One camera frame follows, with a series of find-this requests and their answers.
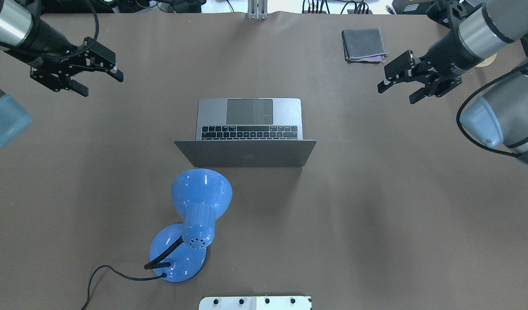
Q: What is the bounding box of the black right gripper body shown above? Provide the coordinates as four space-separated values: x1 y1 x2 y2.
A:
414 33 479 89

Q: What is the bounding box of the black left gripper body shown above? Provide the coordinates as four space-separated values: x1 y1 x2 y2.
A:
14 19 90 82

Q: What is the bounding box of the grey laptop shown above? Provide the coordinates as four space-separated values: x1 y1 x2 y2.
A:
174 98 316 167

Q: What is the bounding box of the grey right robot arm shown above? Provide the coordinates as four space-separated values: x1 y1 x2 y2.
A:
377 0 528 166

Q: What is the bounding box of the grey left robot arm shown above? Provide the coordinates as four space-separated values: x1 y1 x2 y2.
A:
0 0 124 149

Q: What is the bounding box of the wooden mug tree stand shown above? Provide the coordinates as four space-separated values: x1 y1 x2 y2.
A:
476 53 497 68

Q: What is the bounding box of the folded grey cloth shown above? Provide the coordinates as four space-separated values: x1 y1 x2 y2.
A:
341 28 388 63

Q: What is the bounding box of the blue desk lamp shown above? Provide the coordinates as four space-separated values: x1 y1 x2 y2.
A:
145 168 233 283

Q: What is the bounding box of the black braided left cable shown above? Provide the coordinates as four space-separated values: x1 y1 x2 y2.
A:
0 0 101 61

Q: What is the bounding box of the black braided cable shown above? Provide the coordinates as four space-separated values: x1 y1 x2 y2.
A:
456 56 528 158
0 0 101 61

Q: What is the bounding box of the black braided right cable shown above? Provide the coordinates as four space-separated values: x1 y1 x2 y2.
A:
456 56 528 158

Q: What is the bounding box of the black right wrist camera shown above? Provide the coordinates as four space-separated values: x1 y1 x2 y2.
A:
426 0 468 29

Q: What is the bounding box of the aluminium camera mast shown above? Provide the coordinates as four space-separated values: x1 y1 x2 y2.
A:
247 0 269 20

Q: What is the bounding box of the black lamp power cable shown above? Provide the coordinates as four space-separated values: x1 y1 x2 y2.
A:
81 265 167 310

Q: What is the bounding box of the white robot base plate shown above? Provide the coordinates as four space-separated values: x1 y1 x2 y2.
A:
198 295 313 310

